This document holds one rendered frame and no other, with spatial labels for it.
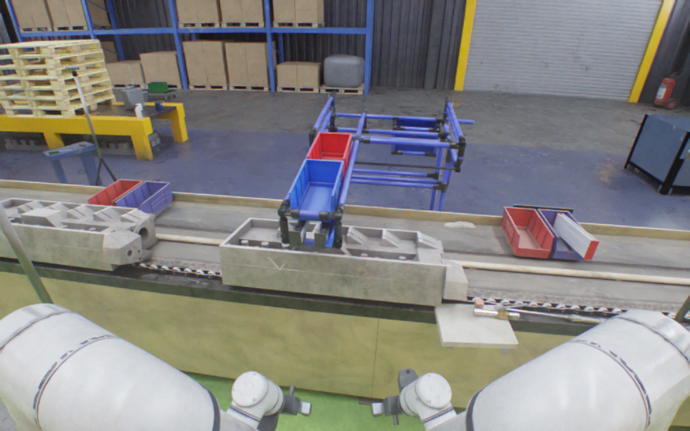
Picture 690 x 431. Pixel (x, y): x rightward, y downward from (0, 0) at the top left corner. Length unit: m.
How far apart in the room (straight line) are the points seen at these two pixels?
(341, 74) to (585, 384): 10.01
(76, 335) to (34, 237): 1.78
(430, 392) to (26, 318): 0.81
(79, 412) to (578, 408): 0.49
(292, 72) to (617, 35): 9.17
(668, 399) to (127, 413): 0.57
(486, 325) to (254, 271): 1.02
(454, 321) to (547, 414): 1.15
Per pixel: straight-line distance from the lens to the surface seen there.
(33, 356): 0.52
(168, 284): 1.89
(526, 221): 2.42
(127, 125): 5.93
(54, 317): 0.56
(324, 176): 1.57
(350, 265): 1.50
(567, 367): 0.46
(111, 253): 1.94
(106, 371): 0.45
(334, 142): 1.83
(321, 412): 2.19
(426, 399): 0.98
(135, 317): 2.21
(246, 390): 0.99
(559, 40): 12.38
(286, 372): 2.08
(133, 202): 2.65
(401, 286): 1.54
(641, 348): 0.53
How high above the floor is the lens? 1.89
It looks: 30 degrees down
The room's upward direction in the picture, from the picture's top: 1 degrees clockwise
